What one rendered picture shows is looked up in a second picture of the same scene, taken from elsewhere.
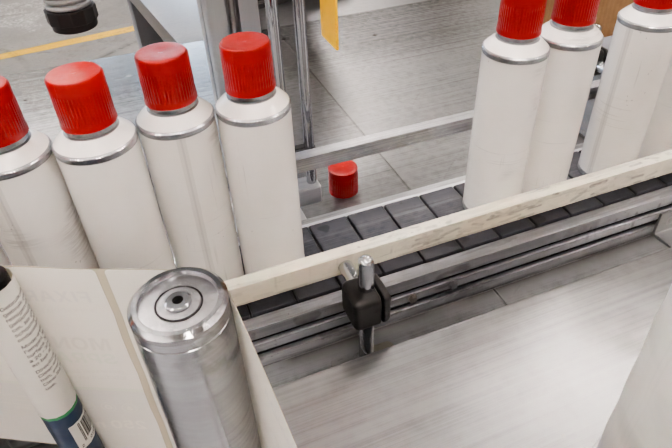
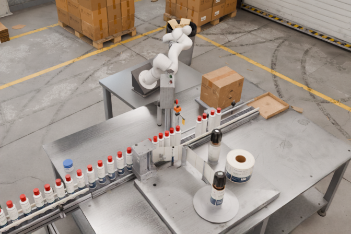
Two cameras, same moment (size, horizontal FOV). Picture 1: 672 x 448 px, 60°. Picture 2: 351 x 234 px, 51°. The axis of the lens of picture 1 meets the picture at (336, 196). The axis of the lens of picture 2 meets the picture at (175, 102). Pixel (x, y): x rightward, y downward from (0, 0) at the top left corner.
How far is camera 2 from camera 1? 2.46 m
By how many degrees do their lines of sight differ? 14
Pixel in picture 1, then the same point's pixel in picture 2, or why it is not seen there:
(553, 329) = (205, 148)
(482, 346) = (199, 150)
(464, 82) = (190, 114)
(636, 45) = (211, 118)
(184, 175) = (173, 138)
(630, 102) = (211, 123)
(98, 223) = (166, 143)
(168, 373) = (184, 150)
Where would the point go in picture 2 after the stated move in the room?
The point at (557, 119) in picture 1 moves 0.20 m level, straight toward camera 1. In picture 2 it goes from (203, 127) to (201, 143)
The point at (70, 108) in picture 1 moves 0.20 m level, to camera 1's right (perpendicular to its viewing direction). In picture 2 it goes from (167, 134) to (192, 130)
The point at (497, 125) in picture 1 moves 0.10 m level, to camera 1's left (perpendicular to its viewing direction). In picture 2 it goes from (198, 128) to (186, 130)
